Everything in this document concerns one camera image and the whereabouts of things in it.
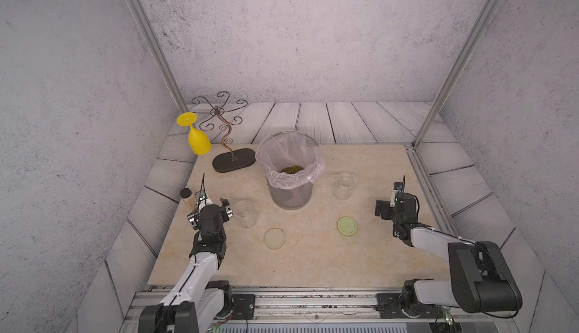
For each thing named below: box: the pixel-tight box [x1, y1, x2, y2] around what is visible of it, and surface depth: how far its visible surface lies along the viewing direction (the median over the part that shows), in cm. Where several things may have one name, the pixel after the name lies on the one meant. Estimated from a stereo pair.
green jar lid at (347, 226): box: [336, 216, 359, 237], surface depth 93 cm
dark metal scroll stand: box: [192, 91, 256, 174], surface depth 98 cm
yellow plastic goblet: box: [176, 112, 212, 156], surface depth 91 cm
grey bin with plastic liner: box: [255, 130, 327, 211], surface depth 91 cm
